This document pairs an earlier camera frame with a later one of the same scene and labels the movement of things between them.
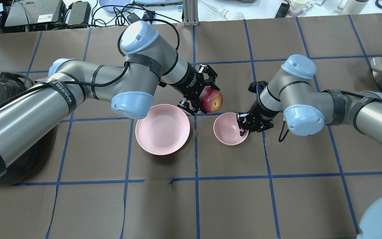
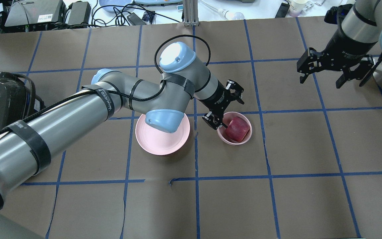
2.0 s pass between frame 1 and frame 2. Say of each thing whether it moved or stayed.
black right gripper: moved
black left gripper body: moved
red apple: moved
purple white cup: stayed
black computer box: stayed
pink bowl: stayed
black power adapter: stayed
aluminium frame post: stayed
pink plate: stayed
